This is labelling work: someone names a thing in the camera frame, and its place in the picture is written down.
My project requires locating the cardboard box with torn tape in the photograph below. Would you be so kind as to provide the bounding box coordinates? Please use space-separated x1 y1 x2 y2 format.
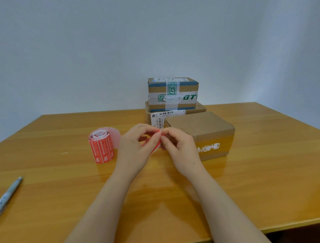
164 111 236 162

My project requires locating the white backing paper piece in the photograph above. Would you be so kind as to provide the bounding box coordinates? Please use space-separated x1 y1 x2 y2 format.
141 130 167 156

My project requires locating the box with green GT tape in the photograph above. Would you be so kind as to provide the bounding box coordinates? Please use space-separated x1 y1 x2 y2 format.
147 77 199 112

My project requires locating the person's right forearm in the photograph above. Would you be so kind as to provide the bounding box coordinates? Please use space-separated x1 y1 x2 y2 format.
190 170 272 243

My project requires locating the roll of red stickers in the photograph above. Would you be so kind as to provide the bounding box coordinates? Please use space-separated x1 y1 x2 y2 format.
88 127 122 165

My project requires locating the light blue pen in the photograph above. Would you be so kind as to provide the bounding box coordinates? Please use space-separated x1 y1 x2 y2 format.
0 176 23 216

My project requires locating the person's right hand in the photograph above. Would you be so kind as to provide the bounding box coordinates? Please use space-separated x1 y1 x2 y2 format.
160 127 208 177

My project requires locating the wide cardboard box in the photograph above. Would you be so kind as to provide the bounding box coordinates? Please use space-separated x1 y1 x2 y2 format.
145 101 207 130

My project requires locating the person's left hand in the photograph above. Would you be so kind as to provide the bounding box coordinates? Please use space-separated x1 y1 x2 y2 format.
116 123 162 176

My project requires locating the person's left forearm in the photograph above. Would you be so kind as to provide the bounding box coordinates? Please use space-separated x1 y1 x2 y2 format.
65 170 137 243

